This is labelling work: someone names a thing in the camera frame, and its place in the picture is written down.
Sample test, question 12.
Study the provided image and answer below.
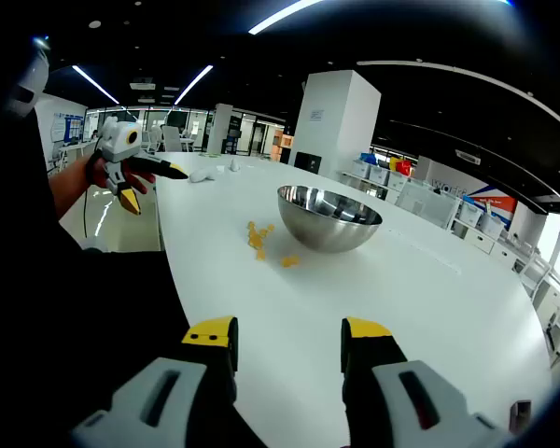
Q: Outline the stainless steel bowl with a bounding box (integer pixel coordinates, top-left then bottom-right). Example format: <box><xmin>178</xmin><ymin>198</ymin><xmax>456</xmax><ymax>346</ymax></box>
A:
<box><xmin>276</xmin><ymin>184</ymin><xmax>384</xmax><ymax>255</ymax></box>

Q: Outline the white device with dark slot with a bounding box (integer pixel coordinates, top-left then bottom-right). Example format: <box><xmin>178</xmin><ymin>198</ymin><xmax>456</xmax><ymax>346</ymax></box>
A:
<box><xmin>7</xmin><ymin>39</ymin><xmax>52</xmax><ymax>120</ymax></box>

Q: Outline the wide white square pillar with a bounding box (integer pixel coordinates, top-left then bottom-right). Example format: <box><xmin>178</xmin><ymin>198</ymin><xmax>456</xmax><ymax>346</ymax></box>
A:
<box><xmin>288</xmin><ymin>69</ymin><xmax>383</xmax><ymax>181</ymax></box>

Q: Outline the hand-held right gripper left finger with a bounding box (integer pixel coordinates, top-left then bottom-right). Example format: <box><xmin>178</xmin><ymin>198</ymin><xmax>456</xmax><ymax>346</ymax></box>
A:
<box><xmin>71</xmin><ymin>315</ymin><xmax>268</xmax><ymax>448</ymax></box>

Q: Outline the white table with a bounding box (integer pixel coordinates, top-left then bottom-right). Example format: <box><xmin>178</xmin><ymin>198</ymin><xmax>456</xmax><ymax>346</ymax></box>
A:
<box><xmin>152</xmin><ymin>151</ymin><xmax>555</xmax><ymax>448</ymax></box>

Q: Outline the black display rack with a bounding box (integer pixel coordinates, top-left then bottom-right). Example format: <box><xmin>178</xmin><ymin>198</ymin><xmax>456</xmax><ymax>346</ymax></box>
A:
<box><xmin>223</xmin><ymin>116</ymin><xmax>242</xmax><ymax>155</ymax></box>

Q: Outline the person's left hand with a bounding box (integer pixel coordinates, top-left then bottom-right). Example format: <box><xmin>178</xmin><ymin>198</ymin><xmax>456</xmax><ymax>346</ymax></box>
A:
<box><xmin>86</xmin><ymin>152</ymin><xmax>157</xmax><ymax>196</ymax></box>

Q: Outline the orange blue wall poster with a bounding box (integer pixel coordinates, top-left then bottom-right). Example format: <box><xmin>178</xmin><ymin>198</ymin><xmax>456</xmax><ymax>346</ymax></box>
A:
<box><xmin>469</xmin><ymin>184</ymin><xmax>518</xmax><ymax>225</ymax></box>

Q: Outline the thin black cable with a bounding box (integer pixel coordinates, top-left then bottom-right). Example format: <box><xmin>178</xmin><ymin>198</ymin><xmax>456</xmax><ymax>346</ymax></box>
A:
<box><xmin>81</xmin><ymin>184</ymin><xmax>92</xmax><ymax>242</ymax></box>

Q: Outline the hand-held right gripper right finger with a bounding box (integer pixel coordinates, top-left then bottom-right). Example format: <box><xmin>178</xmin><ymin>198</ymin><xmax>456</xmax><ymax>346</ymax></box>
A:
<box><xmin>339</xmin><ymin>315</ymin><xmax>517</xmax><ymax>448</ymax></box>

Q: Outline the orange wooden cabinet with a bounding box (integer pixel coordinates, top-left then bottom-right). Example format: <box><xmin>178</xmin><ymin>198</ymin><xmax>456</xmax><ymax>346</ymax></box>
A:
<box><xmin>271</xmin><ymin>130</ymin><xmax>294</xmax><ymax>162</ymax></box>

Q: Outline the blue wall notice board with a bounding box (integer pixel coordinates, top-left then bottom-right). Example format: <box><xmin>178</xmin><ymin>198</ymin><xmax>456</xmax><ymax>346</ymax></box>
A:
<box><xmin>50</xmin><ymin>111</ymin><xmax>85</xmax><ymax>144</ymax></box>

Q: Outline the row of white storage bins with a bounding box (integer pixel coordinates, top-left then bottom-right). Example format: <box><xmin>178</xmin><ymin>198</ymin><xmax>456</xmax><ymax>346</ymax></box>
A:
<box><xmin>352</xmin><ymin>152</ymin><xmax>510</xmax><ymax>242</ymax></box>

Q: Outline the frosted white crate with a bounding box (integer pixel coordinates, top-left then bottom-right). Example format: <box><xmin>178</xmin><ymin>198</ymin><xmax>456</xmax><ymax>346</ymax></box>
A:
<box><xmin>395</xmin><ymin>180</ymin><xmax>462</xmax><ymax>230</ymax></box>

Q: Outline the white low cabinet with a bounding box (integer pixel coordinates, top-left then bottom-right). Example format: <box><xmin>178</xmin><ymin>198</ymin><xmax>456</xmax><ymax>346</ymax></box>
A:
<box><xmin>450</xmin><ymin>215</ymin><xmax>526</xmax><ymax>272</ymax></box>

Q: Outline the narrow white pillar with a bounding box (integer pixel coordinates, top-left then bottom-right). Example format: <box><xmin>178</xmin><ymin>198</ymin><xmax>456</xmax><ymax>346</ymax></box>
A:
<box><xmin>206</xmin><ymin>103</ymin><xmax>233</xmax><ymax>155</ymax></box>

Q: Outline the black box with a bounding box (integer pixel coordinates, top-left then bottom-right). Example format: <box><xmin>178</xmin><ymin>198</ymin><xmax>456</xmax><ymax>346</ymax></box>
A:
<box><xmin>293</xmin><ymin>151</ymin><xmax>322</xmax><ymax>175</ymax></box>

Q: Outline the pile of yellow QQ candies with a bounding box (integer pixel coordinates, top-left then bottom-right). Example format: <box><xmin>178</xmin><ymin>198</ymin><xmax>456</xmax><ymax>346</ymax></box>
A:
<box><xmin>245</xmin><ymin>220</ymin><xmax>301</xmax><ymax>269</ymax></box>

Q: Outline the curved ceiling light strip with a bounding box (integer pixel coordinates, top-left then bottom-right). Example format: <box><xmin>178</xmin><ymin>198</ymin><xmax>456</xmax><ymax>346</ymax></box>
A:
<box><xmin>357</xmin><ymin>59</ymin><xmax>560</xmax><ymax>155</ymax></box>

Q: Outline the person's dark clothing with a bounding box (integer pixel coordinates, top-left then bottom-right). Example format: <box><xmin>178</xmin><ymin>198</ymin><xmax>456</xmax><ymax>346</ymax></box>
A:
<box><xmin>0</xmin><ymin>106</ymin><xmax>192</xmax><ymax>448</ymax></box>

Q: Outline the white office chair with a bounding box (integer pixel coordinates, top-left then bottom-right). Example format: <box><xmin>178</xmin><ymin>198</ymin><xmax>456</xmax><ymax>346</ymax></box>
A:
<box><xmin>161</xmin><ymin>125</ymin><xmax>183</xmax><ymax>153</ymax></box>

